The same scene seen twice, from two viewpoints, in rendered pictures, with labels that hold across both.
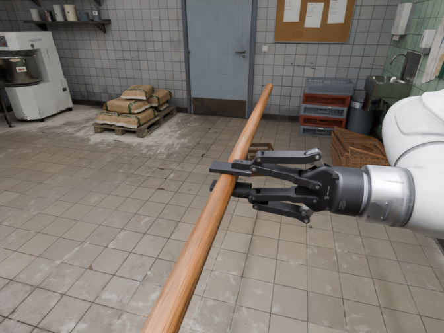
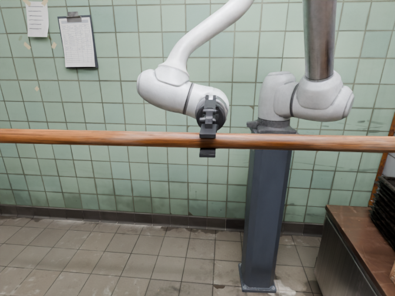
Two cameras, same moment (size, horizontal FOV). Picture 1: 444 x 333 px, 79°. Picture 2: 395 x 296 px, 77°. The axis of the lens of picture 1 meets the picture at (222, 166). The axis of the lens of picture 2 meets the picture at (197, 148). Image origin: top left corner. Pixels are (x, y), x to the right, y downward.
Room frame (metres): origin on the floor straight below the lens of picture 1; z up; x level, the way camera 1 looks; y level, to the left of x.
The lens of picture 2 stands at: (0.49, 0.44, 1.35)
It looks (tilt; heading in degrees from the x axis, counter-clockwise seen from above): 21 degrees down; 261
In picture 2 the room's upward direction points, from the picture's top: straight up
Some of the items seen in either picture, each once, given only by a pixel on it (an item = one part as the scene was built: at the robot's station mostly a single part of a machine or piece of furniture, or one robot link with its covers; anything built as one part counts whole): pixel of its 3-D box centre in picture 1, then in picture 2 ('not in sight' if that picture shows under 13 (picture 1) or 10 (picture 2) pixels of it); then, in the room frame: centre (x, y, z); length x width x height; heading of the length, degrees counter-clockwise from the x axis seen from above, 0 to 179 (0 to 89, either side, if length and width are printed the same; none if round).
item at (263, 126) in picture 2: not in sight; (268, 123); (-0.05, -0.70, 1.03); 0.22 x 0.18 x 0.06; 169
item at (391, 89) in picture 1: (383, 94); not in sight; (3.11, -1.85, 0.71); 0.47 x 0.36 x 0.91; 165
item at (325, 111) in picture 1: (322, 107); not in sight; (3.78, -1.43, 0.38); 0.60 x 0.40 x 0.16; 73
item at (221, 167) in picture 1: (231, 168); (208, 130); (0.40, -0.02, 1.21); 0.07 x 0.03 x 0.01; 76
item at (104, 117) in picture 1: (116, 113); not in sight; (3.98, 1.60, 0.22); 0.62 x 0.36 x 0.15; 170
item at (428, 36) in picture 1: (427, 41); not in sight; (2.73, -1.89, 1.28); 0.09 x 0.09 x 0.20; 75
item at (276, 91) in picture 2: not in sight; (278, 95); (-0.08, -0.69, 1.17); 0.18 x 0.16 x 0.22; 129
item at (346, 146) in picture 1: (362, 149); not in sight; (2.44, -1.40, 0.32); 0.56 x 0.49 x 0.28; 173
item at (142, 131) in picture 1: (139, 118); not in sight; (4.22, 1.34, 0.07); 1.20 x 0.80 x 0.14; 165
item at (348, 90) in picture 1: (328, 85); not in sight; (3.76, -1.44, 0.68); 0.60 x 0.40 x 0.16; 75
